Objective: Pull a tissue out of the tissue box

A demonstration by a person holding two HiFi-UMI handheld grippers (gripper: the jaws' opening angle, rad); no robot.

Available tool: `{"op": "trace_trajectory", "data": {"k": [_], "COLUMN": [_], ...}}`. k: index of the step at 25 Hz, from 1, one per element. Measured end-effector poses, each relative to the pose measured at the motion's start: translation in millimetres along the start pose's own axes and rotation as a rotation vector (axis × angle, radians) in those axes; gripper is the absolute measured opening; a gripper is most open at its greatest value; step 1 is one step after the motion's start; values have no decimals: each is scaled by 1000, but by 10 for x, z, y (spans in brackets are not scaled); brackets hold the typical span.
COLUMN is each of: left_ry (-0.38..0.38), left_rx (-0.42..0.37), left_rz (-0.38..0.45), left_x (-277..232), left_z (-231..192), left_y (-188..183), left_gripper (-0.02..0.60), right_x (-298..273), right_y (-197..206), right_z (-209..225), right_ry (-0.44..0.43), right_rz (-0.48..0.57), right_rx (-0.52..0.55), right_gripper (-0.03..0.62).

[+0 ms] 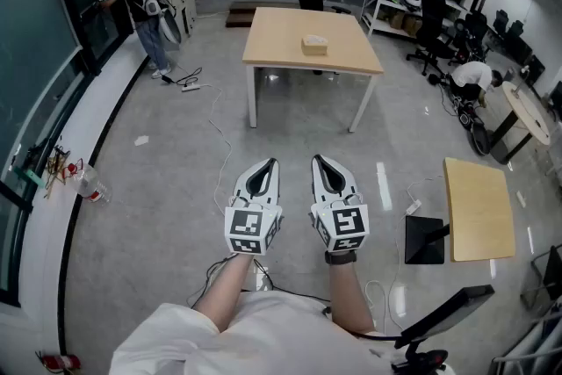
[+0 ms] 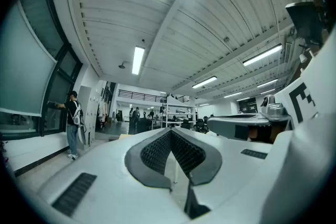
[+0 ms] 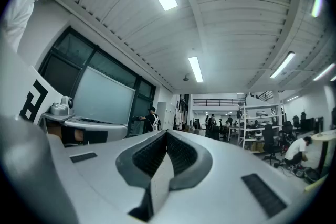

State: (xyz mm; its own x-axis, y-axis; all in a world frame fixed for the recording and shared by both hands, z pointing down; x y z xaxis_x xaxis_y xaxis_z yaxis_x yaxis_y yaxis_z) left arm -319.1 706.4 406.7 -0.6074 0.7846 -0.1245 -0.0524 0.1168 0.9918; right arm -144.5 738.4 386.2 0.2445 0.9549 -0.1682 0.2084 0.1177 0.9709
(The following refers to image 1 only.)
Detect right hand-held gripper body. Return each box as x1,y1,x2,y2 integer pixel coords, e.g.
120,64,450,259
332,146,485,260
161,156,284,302
309,192,371,254

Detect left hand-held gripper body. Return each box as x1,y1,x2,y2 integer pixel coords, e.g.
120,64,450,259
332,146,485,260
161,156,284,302
223,192,285,256

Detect person's left forearm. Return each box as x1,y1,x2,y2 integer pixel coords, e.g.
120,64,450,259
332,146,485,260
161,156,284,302
192,252,256,333

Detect person's right forearm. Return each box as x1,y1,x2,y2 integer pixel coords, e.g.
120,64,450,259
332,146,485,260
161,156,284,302
327,261,378,337

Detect cardboard tissue box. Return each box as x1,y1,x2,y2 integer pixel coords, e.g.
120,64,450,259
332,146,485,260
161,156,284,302
300,34,329,56

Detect black wristwatch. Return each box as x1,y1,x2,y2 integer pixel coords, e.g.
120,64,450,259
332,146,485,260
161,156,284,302
324,249,357,265

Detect black square stand base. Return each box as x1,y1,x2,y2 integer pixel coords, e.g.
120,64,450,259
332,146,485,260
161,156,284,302
404,214,451,265

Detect person's white shirt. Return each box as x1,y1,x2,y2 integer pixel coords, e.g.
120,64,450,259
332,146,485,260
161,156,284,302
108,289,458,375

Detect small wooden side table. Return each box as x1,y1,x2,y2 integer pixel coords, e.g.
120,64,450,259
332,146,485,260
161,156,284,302
442,156,517,263

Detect black wheeled scooter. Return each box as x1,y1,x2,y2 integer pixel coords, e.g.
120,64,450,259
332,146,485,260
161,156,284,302
456,98,492,157

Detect clear plastic bottle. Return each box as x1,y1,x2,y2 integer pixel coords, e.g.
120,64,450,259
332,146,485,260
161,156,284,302
69,163,113,206

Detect wooden table with white legs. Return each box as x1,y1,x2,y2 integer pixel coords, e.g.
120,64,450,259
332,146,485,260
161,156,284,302
241,6,385,133

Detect dark wooden pallet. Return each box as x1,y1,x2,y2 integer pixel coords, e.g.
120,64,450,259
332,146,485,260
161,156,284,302
225,1,258,29

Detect pile of small tools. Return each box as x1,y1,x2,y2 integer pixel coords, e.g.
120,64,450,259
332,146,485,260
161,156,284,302
42,146,84,199

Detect round wooden table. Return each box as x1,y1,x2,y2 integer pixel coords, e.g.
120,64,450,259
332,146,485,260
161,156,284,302
488,80,552,166

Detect red fire extinguisher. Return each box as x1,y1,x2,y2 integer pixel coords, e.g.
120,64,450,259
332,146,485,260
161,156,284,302
35,350,83,375

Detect white projection screen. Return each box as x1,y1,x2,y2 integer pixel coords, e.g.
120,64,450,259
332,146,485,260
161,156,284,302
0,0,84,172

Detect thick black cable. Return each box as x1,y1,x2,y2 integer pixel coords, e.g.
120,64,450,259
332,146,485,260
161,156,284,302
322,305,399,342

